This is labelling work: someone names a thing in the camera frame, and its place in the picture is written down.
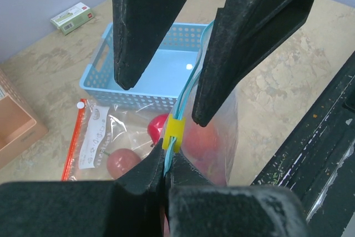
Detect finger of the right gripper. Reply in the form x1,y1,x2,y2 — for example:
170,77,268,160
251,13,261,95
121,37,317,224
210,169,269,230
112,0,186,90
192,0,314,127

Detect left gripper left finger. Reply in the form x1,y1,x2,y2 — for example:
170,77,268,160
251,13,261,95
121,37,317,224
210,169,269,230
1,143,165,236

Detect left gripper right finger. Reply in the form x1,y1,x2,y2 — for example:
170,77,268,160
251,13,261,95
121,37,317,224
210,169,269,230
166,153,310,236

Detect brown onion toy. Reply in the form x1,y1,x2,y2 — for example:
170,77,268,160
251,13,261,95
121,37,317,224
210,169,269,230
106,148,141,179

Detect clear zip top bag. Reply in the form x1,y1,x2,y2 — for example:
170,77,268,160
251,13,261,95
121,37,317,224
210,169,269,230
62,99,170,181

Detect red apple toy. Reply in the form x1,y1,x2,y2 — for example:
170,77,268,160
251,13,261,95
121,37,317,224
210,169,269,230
147,113,169,145

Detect teal plastic strip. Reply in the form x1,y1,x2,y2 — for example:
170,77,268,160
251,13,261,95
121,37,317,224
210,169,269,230
164,21,214,175

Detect yellow zipper slider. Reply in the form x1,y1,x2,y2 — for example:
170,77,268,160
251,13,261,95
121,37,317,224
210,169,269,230
163,113,186,153

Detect small green white box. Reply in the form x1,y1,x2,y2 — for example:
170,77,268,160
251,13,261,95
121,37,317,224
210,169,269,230
50,2,95,36

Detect blue plastic basket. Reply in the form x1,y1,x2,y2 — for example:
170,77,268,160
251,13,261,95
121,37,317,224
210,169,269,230
79,23,206,112

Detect orange desk organizer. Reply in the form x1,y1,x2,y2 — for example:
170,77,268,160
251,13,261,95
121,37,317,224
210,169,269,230
1,72,48,168

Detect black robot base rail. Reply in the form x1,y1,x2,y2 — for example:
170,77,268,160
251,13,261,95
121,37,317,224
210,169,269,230
253,56,354,236

